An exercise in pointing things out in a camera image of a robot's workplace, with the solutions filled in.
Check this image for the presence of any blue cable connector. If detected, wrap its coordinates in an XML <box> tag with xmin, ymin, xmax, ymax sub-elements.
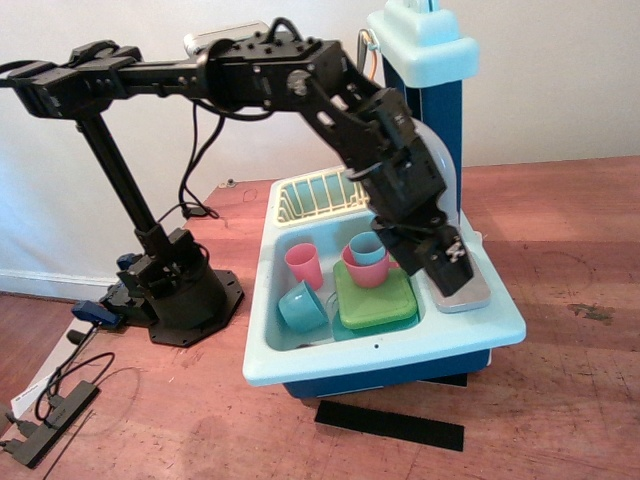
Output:
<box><xmin>71</xmin><ymin>300</ymin><xmax>124</xmax><ymax>330</ymax></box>

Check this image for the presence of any pink plastic tumbler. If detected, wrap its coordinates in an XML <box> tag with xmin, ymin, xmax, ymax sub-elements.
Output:
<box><xmin>284</xmin><ymin>243</ymin><xmax>324</xmax><ymax>291</ymax></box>

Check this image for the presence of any grey toy faucet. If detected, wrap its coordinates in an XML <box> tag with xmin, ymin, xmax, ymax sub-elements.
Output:
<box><xmin>414</xmin><ymin>119</ymin><xmax>491</xmax><ymax>314</ymax></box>

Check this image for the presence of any green plastic plate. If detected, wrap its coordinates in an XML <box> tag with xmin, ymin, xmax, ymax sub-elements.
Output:
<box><xmin>333</xmin><ymin>261</ymin><xmax>418</xmax><ymax>329</ymax></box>

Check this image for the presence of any black usb hub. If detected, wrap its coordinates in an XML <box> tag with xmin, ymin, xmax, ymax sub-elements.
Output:
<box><xmin>3</xmin><ymin>381</ymin><xmax>100</xmax><ymax>469</ymax></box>

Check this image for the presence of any silver depth camera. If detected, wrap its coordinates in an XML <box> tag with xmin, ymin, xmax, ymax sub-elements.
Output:
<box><xmin>183</xmin><ymin>20</ymin><xmax>269</xmax><ymax>56</ymax></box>

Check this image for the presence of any teal plastic cup lying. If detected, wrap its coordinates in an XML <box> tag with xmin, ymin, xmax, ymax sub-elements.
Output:
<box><xmin>278</xmin><ymin>280</ymin><xmax>329</xmax><ymax>333</ymax></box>

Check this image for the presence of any black velcro strip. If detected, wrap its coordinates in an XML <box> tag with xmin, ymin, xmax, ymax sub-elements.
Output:
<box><xmin>315</xmin><ymin>401</ymin><xmax>465</xmax><ymax>452</ymax></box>

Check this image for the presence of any pink plastic mug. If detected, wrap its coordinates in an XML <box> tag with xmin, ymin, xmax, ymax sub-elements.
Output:
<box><xmin>341</xmin><ymin>245</ymin><xmax>399</xmax><ymax>289</ymax></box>

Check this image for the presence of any cream dish rack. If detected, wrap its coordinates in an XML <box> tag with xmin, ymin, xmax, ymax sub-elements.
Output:
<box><xmin>274</xmin><ymin>167</ymin><xmax>369</xmax><ymax>228</ymax></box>

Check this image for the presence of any blue plastic cup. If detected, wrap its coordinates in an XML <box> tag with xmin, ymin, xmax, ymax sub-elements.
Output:
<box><xmin>349</xmin><ymin>231</ymin><xmax>386</xmax><ymax>266</ymax></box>

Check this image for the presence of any grey hanging utensil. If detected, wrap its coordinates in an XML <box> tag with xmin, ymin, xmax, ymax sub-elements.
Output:
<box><xmin>357</xmin><ymin>28</ymin><xmax>372</xmax><ymax>63</ymax></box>

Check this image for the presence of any light blue toy sink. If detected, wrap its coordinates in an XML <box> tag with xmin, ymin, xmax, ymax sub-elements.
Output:
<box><xmin>243</xmin><ymin>1</ymin><xmax>526</xmax><ymax>398</ymax></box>

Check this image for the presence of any teal plastic plate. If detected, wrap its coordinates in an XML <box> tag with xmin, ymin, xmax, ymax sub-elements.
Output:
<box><xmin>331</xmin><ymin>312</ymin><xmax>420</xmax><ymax>342</ymax></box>

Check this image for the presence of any orange hanging utensil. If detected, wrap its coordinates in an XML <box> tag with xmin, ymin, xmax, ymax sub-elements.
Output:
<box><xmin>367</xmin><ymin>49</ymin><xmax>379</xmax><ymax>80</ymax></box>

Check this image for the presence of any black camera cable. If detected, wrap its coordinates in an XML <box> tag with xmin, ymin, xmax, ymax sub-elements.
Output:
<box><xmin>154</xmin><ymin>99</ymin><xmax>226</xmax><ymax>226</ymax></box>

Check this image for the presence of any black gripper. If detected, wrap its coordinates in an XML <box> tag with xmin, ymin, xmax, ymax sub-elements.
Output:
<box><xmin>362</xmin><ymin>144</ymin><xmax>474</xmax><ymax>296</ymax></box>

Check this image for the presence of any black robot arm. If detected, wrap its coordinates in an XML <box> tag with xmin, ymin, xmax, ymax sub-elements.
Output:
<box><xmin>1</xmin><ymin>18</ymin><xmax>473</xmax><ymax>347</ymax></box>

